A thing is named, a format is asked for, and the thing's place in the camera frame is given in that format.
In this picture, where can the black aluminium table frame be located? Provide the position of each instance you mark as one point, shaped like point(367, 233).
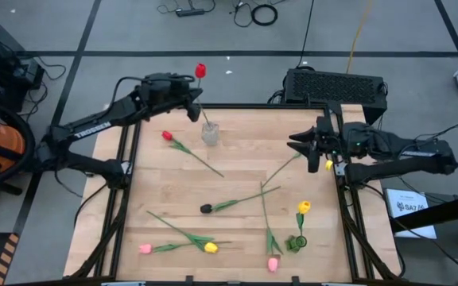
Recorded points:
point(253, 106)

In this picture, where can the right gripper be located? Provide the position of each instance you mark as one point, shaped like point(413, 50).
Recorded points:
point(328, 139)

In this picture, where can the pink artificial tulip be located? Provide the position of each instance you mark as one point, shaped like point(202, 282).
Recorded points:
point(145, 248)
point(272, 264)

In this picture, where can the black power strip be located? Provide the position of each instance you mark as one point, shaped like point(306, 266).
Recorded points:
point(189, 12)

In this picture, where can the white paper box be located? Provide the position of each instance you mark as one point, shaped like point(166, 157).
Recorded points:
point(408, 198)

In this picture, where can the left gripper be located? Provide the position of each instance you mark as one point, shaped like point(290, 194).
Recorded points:
point(173, 91)

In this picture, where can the clear glass vase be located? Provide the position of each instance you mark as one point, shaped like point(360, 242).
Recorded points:
point(210, 137)

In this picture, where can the silver arm base bracket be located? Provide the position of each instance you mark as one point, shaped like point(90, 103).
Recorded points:
point(340, 168)

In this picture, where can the black mesh computer case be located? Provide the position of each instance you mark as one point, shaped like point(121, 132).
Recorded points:
point(332, 87)

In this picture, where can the orange vacuum cleaner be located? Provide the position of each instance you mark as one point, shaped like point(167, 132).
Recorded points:
point(2, 147)

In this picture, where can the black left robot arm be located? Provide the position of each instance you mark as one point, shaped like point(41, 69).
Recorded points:
point(94, 129)

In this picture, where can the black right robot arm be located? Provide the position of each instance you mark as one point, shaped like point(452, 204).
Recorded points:
point(412, 167)

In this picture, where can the black equipment stand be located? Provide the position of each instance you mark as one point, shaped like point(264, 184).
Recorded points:
point(451, 214)

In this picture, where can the red artificial tulip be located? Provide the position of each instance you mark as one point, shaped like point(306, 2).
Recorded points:
point(167, 135)
point(200, 70)

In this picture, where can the green glass vase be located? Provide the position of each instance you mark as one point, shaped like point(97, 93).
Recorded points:
point(292, 245)

